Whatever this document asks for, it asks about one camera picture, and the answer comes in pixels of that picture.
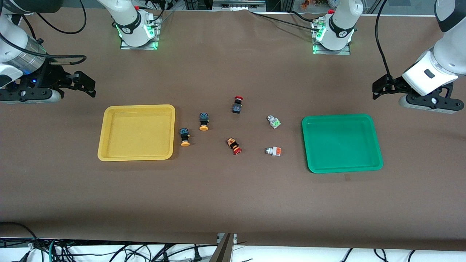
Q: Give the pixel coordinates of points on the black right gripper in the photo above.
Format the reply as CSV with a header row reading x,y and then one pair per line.
x,y
48,76

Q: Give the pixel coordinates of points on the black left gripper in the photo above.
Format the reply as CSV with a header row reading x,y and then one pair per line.
x,y
396,84

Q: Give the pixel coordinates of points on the yellow cap push button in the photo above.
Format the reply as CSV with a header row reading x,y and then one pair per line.
x,y
204,118
184,134

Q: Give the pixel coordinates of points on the green block switch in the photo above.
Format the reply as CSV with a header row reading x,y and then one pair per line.
x,y
274,123

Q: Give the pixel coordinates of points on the orange block switch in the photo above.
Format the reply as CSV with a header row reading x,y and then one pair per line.
x,y
276,151

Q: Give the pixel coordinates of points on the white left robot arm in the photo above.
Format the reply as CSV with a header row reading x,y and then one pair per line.
x,y
447,47

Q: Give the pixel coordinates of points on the yellow plastic tray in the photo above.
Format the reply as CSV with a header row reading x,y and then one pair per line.
x,y
134,134

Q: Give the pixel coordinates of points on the green plastic tray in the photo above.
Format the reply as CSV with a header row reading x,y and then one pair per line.
x,y
342,143

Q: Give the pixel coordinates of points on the red button black body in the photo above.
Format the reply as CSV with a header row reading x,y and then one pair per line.
x,y
237,108

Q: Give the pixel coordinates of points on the red button orange body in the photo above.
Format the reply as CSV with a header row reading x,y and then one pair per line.
x,y
233,144

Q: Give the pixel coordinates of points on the brown paper table cover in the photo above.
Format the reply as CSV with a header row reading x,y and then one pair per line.
x,y
233,196

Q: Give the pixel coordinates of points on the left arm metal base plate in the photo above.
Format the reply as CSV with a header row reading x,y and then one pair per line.
x,y
331,52

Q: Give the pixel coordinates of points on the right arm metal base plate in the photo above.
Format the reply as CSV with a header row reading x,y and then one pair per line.
x,y
138,47

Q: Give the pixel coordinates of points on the silver aluminium frame rail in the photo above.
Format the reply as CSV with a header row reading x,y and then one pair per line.
x,y
238,4

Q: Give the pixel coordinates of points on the metal table frame beam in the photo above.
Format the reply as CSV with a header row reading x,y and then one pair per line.
x,y
225,251

